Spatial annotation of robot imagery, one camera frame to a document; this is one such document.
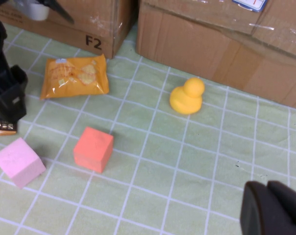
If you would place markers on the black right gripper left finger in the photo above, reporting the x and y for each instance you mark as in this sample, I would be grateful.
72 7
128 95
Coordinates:
260 215

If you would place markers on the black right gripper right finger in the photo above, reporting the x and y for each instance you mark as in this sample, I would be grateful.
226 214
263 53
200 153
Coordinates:
292 203

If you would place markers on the black small chips packet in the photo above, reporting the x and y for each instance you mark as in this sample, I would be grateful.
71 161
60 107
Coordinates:
3 129

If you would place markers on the yellow small snack packet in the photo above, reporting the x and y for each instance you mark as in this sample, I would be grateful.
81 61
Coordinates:
72 78

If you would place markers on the pink foam cube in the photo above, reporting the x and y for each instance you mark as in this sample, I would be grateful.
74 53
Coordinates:
18 161

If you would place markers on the orange foam cube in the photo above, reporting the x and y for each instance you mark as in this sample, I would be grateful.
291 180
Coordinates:
92 149

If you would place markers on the cardboard box printed F2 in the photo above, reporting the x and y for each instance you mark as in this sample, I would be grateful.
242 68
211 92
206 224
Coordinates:
64 29

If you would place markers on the green checked tablecloth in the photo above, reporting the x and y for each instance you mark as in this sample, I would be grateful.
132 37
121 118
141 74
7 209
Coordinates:
162 159

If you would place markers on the yellow rubber duck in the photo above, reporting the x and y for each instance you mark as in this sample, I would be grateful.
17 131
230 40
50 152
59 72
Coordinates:
186 100

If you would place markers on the taped cardboard box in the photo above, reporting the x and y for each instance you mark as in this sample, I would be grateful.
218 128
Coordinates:
199 49

